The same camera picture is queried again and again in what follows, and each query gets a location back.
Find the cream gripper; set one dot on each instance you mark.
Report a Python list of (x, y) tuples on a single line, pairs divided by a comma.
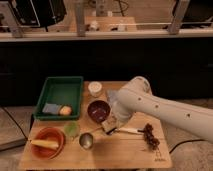
[(116, 122)]

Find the purple bowl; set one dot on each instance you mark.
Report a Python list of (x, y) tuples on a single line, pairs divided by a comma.
[(98, 111)]

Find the wooden board eraser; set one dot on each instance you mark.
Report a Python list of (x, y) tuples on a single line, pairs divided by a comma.
[(108, 125)]

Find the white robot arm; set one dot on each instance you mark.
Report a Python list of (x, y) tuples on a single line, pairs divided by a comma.
[(135, 96)]

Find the orange bowl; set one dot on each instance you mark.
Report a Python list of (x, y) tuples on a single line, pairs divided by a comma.
[(52, 134)]

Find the grey cloth piece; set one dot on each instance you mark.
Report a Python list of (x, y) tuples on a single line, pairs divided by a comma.
[(111, 96)]

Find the metal spoon ladle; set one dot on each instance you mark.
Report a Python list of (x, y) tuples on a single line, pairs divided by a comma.
[(86, 139)]

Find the dark red grapes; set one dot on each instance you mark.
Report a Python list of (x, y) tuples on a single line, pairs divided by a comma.
[(149, 137)]

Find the white cup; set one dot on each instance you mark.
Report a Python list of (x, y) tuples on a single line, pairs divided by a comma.
[(95, 88)]

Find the green lettuce leaf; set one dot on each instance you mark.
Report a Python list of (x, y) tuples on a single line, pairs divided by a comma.
[(72, 129)]

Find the yellow orange fruit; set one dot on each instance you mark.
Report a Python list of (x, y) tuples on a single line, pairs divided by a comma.
[(65, 111)]

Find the green plastic tray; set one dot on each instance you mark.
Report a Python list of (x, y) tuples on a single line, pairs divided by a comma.
[(64, 91)]

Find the blue sponge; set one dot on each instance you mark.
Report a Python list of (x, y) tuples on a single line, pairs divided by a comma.
[(50, 108)]

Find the yellow corn cob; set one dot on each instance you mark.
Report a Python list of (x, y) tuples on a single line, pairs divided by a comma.
[(45, 143)]

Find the grey floor plate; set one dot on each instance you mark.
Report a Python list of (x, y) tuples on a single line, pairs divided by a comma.
[(11, 134)]

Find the black monitor box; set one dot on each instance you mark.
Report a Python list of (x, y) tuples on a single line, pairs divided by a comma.
[(39, 13)]

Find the white handled brush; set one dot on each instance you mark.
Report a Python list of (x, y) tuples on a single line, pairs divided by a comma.
[(126, 130)]

